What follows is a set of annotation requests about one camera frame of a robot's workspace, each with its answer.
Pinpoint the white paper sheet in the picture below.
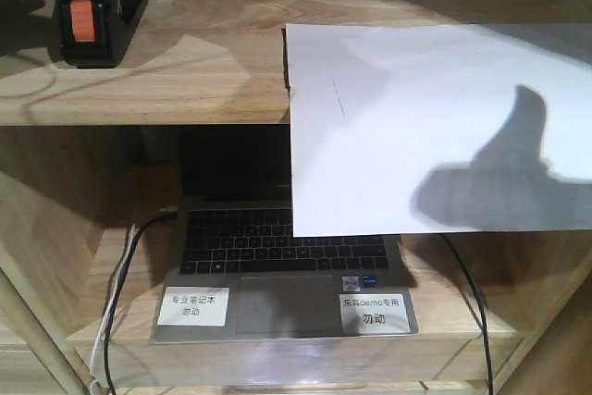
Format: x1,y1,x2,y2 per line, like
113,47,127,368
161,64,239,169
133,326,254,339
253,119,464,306
286,23,591,236

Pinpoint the black stapler with orange button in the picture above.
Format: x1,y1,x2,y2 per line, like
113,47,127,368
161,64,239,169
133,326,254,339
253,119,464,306
55,0,148,68

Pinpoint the grey laptop computer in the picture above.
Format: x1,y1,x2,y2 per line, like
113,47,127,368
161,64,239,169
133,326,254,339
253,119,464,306
154,124,418,344

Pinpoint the white label sticker right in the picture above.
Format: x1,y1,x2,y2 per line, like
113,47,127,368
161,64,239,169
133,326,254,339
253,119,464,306
339,293,412,336

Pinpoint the white label sticker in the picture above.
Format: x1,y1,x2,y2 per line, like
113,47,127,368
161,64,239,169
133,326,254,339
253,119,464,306
156,286,229,327
339,293,412,336

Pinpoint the white label sticker left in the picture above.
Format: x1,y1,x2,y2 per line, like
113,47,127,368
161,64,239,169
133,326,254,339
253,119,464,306
156,286,229,327

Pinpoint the wooden shelf unit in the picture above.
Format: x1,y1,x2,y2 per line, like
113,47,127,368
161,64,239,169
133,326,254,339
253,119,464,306
1,0,591,394

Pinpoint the black cable left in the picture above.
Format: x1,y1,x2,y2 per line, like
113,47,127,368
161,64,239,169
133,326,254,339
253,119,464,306
103,211,179,395

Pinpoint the black cable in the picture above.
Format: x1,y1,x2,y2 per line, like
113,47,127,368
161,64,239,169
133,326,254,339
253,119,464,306
103,211,179,395
437,231,494,395

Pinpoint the black cable right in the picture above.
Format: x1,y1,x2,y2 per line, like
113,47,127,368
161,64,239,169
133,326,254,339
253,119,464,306
437,231,494,395

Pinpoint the white cable left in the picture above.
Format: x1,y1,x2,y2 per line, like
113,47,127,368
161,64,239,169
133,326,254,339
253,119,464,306
89,207,177,395

